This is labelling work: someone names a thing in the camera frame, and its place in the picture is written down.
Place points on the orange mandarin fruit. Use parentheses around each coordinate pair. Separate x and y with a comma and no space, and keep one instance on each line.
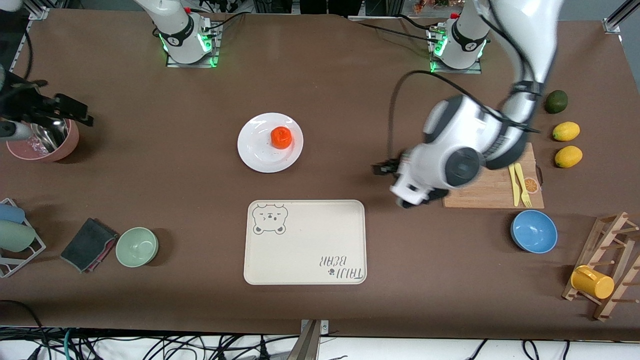
(281,138)

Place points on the dark grey folded cloth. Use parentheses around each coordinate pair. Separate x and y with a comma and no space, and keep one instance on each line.
(86,244)

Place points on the yellow plastic knife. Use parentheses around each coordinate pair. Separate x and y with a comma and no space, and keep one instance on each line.
(514,187)

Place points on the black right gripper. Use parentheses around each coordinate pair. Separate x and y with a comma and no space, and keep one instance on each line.
(31,106)

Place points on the metal table clamp bracket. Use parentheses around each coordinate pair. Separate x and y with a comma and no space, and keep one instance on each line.
(307,345)

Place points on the yellow cup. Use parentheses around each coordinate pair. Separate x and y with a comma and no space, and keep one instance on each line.
(592,282)

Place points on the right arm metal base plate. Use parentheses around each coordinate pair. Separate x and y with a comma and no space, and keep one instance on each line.
(212,55)

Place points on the metal ladle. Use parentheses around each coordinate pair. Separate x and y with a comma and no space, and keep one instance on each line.
(50,137)

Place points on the pink bowl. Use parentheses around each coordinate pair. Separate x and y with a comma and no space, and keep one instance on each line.
(70,142)

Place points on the beige bear print tray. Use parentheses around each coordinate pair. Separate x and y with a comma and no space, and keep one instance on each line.
(305,245)

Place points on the blue bowl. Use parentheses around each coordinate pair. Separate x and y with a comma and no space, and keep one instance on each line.
(534,231)

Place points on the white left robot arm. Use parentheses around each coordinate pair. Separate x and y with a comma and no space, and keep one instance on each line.
(460,135)

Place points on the pale green bowl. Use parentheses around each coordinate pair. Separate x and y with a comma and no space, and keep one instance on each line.
(136,247)

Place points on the wooden cutting board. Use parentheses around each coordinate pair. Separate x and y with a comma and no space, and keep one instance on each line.
(490,192)

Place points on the pale green cup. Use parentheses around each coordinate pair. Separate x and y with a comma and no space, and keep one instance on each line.
(15,236)

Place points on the light blue cup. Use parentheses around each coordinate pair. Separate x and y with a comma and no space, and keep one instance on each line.
(11,213)

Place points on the orange slice sticker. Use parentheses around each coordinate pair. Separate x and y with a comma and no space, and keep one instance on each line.
(533,186)

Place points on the yellow lemon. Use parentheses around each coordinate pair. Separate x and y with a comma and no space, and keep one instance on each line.
(568,157)
(566,131)

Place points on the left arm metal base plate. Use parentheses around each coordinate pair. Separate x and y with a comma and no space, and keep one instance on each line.
(475,69)

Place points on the white round plate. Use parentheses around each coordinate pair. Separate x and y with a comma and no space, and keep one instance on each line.
(260,150)

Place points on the aluminium frame corner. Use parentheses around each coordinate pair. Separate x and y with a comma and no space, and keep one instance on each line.
(620,17)
(39,11)

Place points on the wooden mug rack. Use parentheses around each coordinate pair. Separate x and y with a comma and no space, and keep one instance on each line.
(612,235)

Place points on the dark green avocado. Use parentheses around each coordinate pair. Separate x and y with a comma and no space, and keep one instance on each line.
(556,101)

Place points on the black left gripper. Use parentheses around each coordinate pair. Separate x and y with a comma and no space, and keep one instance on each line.
(391,167)

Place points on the yellow plastic fork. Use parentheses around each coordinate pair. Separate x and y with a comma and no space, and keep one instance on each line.
(522,182)

